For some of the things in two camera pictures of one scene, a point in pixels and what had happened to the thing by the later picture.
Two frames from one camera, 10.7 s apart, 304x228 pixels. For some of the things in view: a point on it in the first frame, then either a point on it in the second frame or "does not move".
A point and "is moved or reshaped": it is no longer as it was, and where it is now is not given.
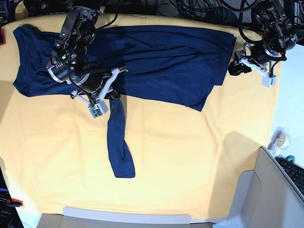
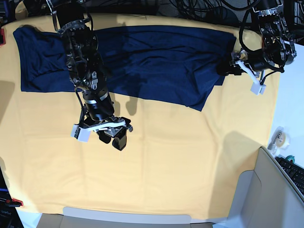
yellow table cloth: (54, 155) does not move
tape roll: (280, 140) does not move
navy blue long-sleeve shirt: (177, 65) is moved or reshaped
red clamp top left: (2, 38) does not move
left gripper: (106, 91) → (114, 126)
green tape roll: (290, 157) does not move
